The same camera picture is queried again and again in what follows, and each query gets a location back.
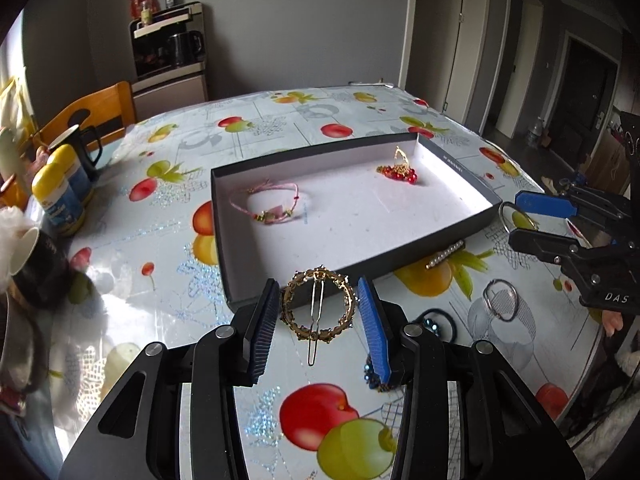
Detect pink cord bracelet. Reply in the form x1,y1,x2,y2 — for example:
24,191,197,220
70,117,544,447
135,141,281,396
229,179,307,225

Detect round gold hair clip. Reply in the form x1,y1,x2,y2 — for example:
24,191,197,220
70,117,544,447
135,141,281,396
280,266,360,367

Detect gold hoop earring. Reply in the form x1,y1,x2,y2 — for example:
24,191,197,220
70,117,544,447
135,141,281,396
498,201,539,236

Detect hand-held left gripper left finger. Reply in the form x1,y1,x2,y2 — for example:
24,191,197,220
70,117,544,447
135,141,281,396
59,277,281,480

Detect blue rhinestone hair clip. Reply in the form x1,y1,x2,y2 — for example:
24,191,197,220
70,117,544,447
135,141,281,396
364,352,397,392

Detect white door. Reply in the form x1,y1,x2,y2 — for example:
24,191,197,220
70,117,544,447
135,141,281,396
446,0,493,112

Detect cardboard box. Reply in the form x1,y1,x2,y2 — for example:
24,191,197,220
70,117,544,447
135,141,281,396
589,130,627,193

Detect pearl bar hair clip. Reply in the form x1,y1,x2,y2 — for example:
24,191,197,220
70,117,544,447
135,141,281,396
425,240,466,270

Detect black hair tie blue gems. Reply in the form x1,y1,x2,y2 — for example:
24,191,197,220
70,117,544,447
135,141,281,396
414,308,457,344

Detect black tray with white inside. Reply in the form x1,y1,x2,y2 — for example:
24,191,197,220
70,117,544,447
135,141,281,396
210,132,503,311

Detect silver hoop ring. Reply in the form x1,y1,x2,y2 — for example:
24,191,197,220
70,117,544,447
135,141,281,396
482,279,519,321

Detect red bead gold earring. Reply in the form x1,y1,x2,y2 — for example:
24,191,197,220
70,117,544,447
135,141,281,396
376,146,420,186

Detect person's right hand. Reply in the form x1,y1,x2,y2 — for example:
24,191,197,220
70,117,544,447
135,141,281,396
601,309,624,337

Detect black paper cup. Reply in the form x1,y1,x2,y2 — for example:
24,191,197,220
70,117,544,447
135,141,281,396
9,227,72,309

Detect dark entrance door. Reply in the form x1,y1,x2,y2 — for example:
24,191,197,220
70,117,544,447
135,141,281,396
554,30,622,161

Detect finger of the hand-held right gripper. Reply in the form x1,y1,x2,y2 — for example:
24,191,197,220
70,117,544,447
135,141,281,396
507,227,601,286
514,178,635,226

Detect yellow lid blue bottle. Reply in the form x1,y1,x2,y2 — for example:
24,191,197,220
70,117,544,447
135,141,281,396
47,144,94,202
31,162,87,238

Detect black electric kettle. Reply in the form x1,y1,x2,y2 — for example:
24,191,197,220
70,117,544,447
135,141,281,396
167,31,205,67

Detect fruit print tablecloth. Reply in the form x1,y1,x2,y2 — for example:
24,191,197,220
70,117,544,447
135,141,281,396
60,85,601,480

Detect wooden chair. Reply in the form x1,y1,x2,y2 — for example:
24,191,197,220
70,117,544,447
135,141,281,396
37,81,137,153

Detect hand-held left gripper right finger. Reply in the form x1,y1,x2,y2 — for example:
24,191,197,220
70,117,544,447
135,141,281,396
356,276,586,480

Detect black mug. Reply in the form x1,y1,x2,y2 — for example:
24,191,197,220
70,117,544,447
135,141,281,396
47,125,104,184

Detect grey tea bar cabinet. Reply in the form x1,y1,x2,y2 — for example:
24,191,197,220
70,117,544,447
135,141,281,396
129,2,210,122

